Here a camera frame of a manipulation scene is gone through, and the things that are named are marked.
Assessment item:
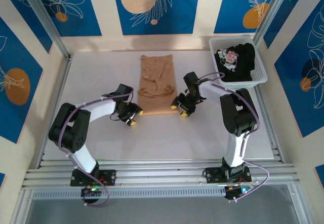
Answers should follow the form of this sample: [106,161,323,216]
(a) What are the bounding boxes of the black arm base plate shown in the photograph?
[70,169,117,187]
[203,166,252,184]

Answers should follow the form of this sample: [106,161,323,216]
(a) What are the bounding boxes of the controller circuit board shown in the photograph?
[80,184,102,197]
[224,184,255,201]

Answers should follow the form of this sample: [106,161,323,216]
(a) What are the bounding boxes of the white plastic basket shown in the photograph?
[209,36,269,91]

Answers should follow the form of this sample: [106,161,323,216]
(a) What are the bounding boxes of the blue floral wall panel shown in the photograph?
[112,0,202,36]
[214,0,282,35]
[274,1,324,138]
[0,0,102,38]
[0,16,44,144]

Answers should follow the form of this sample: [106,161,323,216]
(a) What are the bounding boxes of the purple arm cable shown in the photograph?
[198,71,270,200]
[56,92,135,208]

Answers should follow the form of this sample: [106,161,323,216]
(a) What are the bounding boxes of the aluminium side rail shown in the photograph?
[36,55,73,169]
[254,84,284,163]

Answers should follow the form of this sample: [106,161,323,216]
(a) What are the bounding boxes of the aluminium table rails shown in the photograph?
[21,159,302,192]

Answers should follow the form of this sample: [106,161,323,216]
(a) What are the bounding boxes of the tan sneaker print t-shirt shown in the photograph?
[138,54,177,116]

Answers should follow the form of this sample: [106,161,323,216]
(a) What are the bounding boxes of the black floral print t-shirt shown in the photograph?
[214,43,257,82]

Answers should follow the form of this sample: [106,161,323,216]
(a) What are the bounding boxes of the aluminium frame post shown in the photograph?
[252,0,296,46]
[19,0,71,60]

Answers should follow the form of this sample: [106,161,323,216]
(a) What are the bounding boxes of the grey slotted cable duct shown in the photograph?
[32,186,254,200]

